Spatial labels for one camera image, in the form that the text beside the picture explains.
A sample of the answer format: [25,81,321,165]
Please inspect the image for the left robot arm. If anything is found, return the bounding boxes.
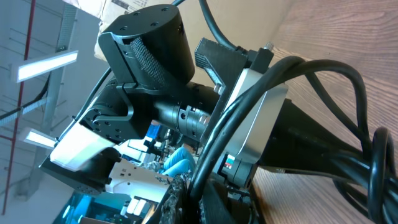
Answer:
[40,4,370,195]

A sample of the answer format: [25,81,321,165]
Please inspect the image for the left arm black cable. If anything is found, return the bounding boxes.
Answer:
[170,0,246,52]

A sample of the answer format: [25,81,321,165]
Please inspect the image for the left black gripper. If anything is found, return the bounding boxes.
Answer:
[214,99,361,188]

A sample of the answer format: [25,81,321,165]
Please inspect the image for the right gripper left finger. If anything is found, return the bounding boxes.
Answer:
[147,172,190,224]

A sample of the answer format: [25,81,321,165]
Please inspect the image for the cardboard box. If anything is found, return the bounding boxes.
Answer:
[66,0,293,52]

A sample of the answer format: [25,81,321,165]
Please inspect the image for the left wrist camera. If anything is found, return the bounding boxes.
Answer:
[194,37,289,166]

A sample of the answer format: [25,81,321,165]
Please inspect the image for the black cable bundle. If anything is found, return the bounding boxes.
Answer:
[188,55,398,224]

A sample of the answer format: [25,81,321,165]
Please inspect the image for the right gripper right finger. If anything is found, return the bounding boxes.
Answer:
[200,180,236,224]

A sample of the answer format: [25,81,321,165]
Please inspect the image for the ceiling light fixture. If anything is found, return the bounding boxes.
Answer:
[10,50,78,83]
[18,128,56,150]

